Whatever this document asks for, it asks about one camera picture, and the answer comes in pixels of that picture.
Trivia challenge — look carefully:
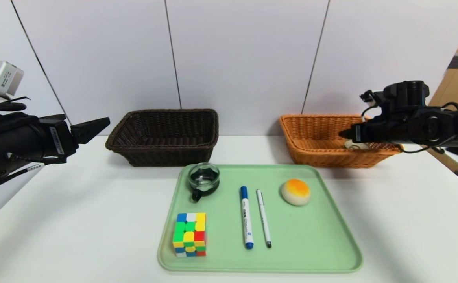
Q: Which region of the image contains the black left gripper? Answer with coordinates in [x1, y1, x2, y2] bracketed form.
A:
[0, 114, 111, 168]

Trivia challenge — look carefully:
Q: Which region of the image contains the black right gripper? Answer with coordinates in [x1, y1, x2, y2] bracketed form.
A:
[338, 122, 387, 143]

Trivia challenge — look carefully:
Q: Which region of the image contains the gold lid food can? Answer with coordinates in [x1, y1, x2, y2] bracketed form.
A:
[344, 140, 370, 150]

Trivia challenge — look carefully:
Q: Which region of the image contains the white bun with orange top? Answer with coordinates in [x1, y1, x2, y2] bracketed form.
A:
[281, 179, 311, 206]

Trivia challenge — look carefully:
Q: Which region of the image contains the thin white pen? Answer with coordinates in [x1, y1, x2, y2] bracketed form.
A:
[256, 189, 272, 248]

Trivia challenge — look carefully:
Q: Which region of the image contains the colourful puzzle cube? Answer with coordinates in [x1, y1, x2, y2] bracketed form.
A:
[173, 213, 207, 257]

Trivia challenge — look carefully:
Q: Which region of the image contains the orange wicker basket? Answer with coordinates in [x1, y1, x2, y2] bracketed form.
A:
[279, 114, 404, 169]

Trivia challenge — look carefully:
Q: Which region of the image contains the dark brown wicker basket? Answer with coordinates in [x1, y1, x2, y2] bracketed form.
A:
[106, 109, 220, 167]

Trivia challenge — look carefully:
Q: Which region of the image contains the wooden cabinet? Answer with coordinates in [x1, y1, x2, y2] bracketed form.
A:
[428, 8, 458, 118]

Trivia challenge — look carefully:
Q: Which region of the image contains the glass cup with black holder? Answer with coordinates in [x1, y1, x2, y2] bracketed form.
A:
[188, 162, 221, 203]

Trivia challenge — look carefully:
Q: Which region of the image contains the blue capped whiteboard marker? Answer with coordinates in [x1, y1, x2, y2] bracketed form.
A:
[240, 186, 254, 250]

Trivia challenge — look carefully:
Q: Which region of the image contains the light green plastic tray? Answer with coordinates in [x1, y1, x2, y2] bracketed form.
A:
[158, 164, 363, 273]

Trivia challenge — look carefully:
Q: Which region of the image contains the thin black cable with tag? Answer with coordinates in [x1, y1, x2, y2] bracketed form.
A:
[0, 163, 44, 196]

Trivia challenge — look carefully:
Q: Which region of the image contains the thick black camera cable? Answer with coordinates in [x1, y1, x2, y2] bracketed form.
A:
[0, 96, 33, 113]

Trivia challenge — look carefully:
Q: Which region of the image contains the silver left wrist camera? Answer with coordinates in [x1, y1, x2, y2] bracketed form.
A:
[0, 61, 25, 100]

